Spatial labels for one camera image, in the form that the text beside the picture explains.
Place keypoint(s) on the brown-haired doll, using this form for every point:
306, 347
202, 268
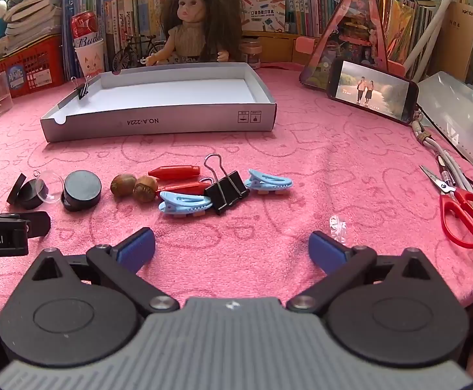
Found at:
187, 36

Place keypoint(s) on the small black round lid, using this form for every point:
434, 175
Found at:
16, 189

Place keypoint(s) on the blue hair clip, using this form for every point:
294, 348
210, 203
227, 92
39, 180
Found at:
183, 202
269, 180

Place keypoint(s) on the row of upright books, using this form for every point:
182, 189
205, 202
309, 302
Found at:
139, 12

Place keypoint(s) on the white plastic pipe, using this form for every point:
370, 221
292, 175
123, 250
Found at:
431, 28

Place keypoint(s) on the red plastic crate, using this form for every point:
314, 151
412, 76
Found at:
29, 61

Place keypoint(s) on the white cat-print paper cup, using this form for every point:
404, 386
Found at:
90, 59

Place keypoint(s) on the small black binder clip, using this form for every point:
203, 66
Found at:
84, 90

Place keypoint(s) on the row of thin picture books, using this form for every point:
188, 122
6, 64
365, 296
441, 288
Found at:
403, 24

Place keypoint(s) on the small beige-lidded jar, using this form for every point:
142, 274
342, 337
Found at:
250, 55

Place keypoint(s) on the pile of flat books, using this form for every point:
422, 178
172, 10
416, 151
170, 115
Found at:
33, 16

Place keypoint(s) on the wooden drawer box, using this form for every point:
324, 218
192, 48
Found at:
277, 46

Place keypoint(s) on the clear plastic dome lid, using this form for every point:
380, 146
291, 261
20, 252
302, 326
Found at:
52, 187

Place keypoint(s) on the red plastic clip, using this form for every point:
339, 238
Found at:
173, 172
183, 187

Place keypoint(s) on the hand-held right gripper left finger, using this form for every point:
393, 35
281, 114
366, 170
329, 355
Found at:
137, 248

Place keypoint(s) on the small clear plastic piece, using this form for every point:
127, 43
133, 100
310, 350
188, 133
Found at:
337, 227

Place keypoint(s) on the large black binder clip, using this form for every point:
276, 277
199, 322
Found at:
226, 191

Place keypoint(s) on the brown kraft board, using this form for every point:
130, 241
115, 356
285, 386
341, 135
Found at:
460, 44

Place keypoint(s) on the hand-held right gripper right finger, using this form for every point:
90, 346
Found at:
326, 248

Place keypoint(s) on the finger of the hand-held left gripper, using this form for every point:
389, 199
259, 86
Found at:
37, 223

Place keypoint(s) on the pink bunny-print towel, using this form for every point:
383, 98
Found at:
342, 162

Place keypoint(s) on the white cardboard box tray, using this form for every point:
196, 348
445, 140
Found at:
171, 89

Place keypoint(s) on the brown walnut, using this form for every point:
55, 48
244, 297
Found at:
145, 189
122, 185

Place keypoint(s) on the black miniature bicycle model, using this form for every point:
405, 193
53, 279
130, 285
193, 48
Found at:
133, 50

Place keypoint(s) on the pink triangular toy house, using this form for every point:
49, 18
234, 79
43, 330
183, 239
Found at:
354, 28

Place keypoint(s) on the red beer can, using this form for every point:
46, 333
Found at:
84, 26

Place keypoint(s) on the white pencil-print box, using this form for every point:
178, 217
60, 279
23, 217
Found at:
261, 12

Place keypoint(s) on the black smartphone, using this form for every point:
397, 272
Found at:
374, 89

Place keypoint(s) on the grey translucent plastic folder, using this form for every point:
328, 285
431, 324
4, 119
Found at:
455, 105

